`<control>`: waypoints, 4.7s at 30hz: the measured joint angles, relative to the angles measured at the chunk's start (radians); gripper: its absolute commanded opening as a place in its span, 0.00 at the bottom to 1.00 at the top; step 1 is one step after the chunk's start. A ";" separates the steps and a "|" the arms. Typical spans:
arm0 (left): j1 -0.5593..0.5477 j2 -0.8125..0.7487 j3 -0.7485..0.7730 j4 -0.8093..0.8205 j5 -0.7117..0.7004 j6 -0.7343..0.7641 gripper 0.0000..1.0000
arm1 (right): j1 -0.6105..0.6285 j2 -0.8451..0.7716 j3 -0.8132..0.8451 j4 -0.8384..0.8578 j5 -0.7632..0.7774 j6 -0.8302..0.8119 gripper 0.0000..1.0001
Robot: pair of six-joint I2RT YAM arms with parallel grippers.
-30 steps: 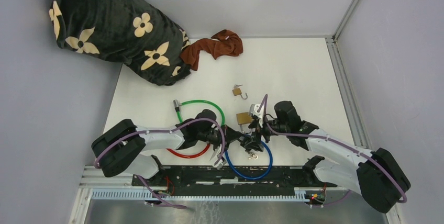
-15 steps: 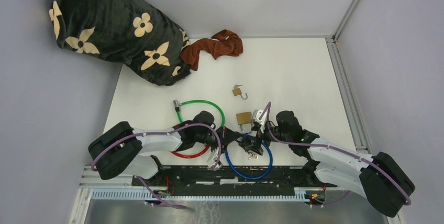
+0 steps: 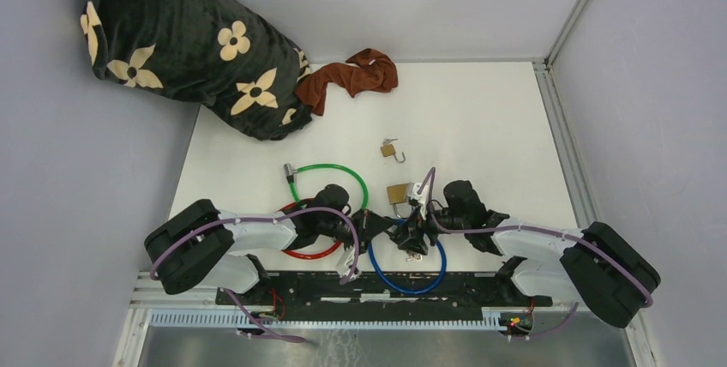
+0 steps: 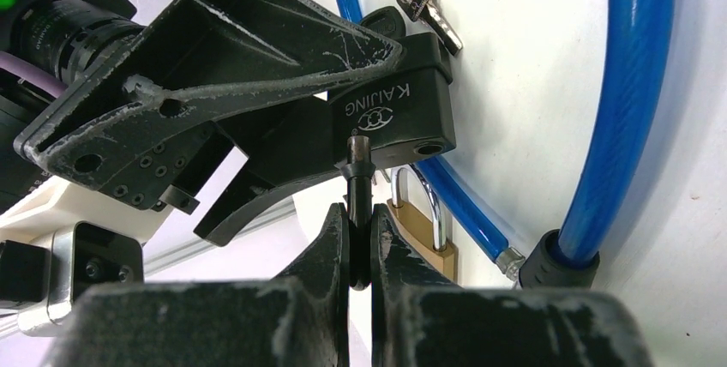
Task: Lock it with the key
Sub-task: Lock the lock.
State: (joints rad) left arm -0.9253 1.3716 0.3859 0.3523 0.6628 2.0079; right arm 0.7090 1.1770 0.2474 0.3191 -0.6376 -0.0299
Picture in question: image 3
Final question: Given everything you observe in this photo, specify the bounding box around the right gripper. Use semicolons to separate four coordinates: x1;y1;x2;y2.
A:
397;199;468;256

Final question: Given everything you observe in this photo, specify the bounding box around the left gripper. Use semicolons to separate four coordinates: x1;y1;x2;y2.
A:
319;208;393;256

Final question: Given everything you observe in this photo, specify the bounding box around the blue cable lock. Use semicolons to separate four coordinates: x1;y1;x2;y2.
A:
367;219;448;296

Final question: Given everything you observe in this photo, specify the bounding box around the small brass padlock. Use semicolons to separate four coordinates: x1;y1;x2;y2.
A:
380;138;406;164

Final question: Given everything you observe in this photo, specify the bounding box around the red cable lock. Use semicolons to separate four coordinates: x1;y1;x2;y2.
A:
279;198;342;261

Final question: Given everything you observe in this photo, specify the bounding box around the green cable lock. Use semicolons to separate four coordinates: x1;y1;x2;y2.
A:
282;163;370;215

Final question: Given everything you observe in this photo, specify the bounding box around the black padlock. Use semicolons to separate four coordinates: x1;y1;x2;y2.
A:
394;227;429;256

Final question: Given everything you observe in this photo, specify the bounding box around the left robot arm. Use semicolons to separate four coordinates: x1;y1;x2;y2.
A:
144;184;399;304

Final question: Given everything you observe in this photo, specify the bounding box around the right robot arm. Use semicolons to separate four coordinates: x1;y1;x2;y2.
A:
387;180;662;328

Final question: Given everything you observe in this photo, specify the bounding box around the blue lock loose key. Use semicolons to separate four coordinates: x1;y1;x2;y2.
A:
406;254;423;262

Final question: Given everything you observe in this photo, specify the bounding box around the brown towel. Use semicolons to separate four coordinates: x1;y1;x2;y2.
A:
295;48;399;117

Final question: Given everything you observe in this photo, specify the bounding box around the black floral plush blanket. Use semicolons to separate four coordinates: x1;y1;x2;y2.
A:
80;0;312;141

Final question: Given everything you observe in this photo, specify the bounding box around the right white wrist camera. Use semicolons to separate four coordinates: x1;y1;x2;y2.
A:
406;182;431;220

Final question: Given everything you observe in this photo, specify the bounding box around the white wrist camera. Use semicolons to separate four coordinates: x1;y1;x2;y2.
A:
335;244;360;285
406;182;431;220

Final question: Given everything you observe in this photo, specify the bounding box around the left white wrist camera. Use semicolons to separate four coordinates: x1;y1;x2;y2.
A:
335;244;360;285

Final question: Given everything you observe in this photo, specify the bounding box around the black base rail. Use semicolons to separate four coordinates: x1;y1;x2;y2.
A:
237;271;553;322

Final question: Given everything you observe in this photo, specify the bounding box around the white cable duct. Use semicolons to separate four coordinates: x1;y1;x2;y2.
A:
149;309;507;332

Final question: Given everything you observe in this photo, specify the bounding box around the aluminium frame rail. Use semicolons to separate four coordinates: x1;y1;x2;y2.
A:
532;0;600;226

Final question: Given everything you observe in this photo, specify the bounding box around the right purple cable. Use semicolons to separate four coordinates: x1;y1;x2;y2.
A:
417;166;655;338

